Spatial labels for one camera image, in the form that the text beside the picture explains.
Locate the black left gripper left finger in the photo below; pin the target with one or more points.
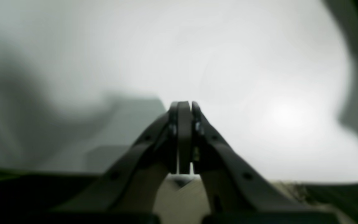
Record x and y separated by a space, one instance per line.
125 193

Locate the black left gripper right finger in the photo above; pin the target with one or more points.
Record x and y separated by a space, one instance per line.
237 193

